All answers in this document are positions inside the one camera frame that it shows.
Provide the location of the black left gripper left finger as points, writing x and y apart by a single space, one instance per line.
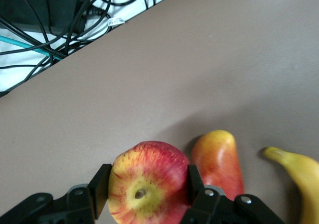
74 204

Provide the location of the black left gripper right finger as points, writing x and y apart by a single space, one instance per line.
214 209

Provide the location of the red yellow apple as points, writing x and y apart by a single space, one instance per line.
149 179

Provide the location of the yellow banana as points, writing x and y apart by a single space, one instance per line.
304 174

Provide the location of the red yellow mango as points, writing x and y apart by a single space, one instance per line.
219 159

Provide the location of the brown table mat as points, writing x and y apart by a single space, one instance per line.
174 72

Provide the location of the black device housing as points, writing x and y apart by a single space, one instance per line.
25 5

